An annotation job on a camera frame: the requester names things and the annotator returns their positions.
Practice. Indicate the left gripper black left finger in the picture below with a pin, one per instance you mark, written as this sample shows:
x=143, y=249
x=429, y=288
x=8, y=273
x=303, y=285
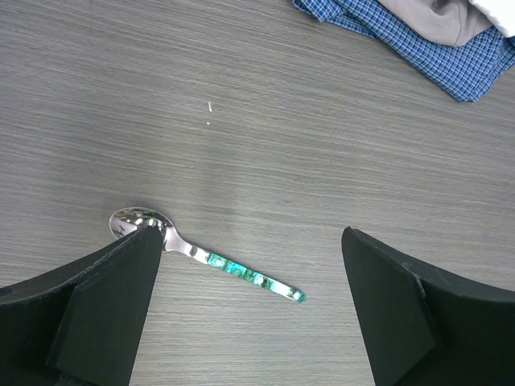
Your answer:
x=81, y=323

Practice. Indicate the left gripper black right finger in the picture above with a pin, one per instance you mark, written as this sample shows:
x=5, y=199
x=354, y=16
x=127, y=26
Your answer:
x=423, y=325

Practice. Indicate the spoon with green handle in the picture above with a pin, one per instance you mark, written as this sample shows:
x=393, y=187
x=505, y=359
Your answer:
x=131, y=219

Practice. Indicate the blue checkered cloth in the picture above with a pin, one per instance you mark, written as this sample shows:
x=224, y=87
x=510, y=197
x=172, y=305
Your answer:
x=466, y=73

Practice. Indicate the beige folded cloth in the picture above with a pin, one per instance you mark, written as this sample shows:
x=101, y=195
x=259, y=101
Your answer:
x=451, y=23

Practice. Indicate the white folded cloth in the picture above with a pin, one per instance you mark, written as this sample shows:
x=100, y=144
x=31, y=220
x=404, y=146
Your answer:
x=501, y=13

